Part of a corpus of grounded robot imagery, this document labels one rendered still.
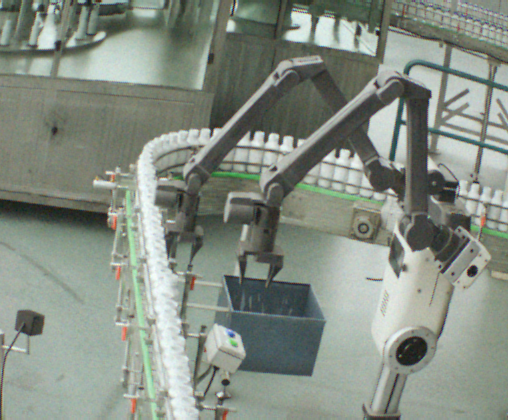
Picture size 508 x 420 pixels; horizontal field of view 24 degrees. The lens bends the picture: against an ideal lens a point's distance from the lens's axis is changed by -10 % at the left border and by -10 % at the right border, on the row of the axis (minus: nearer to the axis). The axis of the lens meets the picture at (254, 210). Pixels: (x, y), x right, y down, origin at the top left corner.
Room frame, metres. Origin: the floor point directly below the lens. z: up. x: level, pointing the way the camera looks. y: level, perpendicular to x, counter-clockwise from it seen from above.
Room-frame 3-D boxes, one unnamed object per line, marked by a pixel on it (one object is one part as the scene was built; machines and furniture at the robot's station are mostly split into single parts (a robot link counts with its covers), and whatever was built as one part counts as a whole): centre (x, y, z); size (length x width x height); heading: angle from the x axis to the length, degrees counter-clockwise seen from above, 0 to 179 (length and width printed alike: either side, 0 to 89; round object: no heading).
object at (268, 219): (2.89, -0.03, 1.57); 0.07 x 0.06 x 0.07; 101
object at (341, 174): (5.10, -0.32, 1.08); 0.06 x 0.06 x 0.17
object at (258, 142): (5.12, 0.03, 1.08); 0.06 x 0.06 x 0.17
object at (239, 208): (2.88, 0.01, 1.60); 0.12 x 0.09 x 0.12; 101
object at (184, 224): (3.33, 0.18, 1.36); 0.10 x 0.07 x 0.07; 100
